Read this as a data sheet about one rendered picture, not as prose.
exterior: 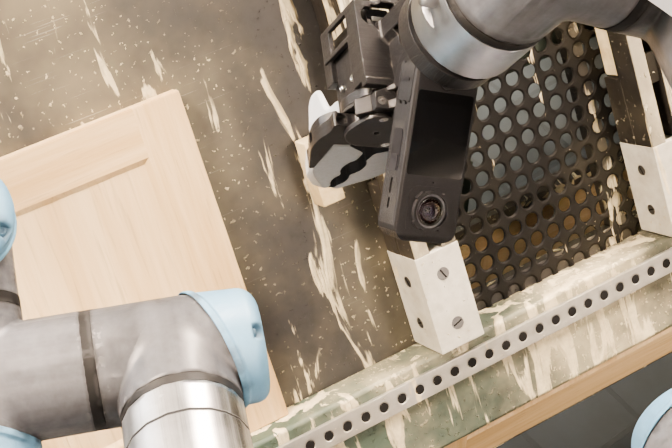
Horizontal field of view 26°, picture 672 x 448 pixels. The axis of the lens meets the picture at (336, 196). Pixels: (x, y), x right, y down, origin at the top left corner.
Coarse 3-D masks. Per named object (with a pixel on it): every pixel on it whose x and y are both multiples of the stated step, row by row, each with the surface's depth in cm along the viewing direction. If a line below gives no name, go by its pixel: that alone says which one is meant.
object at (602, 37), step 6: (600, 30) 183; (600, 36) 183; (606, 36) 182; (600, 42) 184; (606, 42) 183; (600, 48) 184; (606, 48) 183; (606, 54) 184; (606, 60) 184; (612, 60) 183; (606, 66) 185; (612, 66) 184; (606, 72) 185; (612, 72) 184
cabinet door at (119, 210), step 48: (48, 144) 154; (96, 144) 156; (144, 144) 159; (192, 144) 161; (48, 192) 155; (96, 192) 157; (144, 192) 160; (192, 192) 162; (48, 240) 156; (96, 240) 158; (144, 240) 161; (192, 240) 163; (48, 288) 157; (96, 288) 159; (144, 288) 161; (192, 288) 164; (240, 288) 166; (96, 432) 161
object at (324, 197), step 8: (296, 144) 168; (304, 144) 166; (304, 152) 166; (304, 160) 167; (304, 168) 168; (312, 184) 168; (312, 192) 169; (320, 192) 167; (328, 192) 168; (336, 192) 168; (320, 200) 168; (328, 200) 168; (336, 200) 168
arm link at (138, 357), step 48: (96, 336) 87; (144, 336) 87; (192, 336) 87; (240, 336) 88; (96, 384) 87; (144, 384) 85; (192, 384) 84; (240, 384) 88; (144, 432) 83; (192, 432) 82; (240, 432) 84
